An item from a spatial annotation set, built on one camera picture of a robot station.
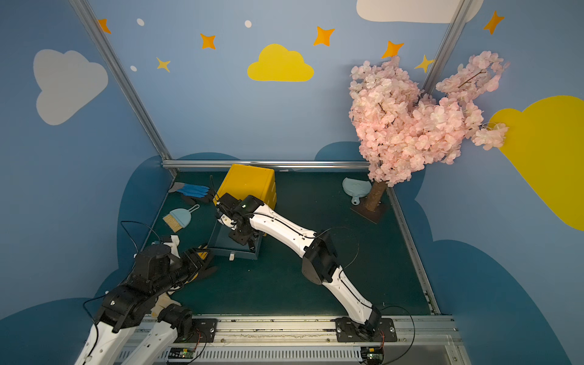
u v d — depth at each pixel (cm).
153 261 49
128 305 45
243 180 88
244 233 75
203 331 73
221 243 88
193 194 108
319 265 55
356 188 116
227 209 66
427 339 72
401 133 70
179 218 102
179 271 54
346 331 74
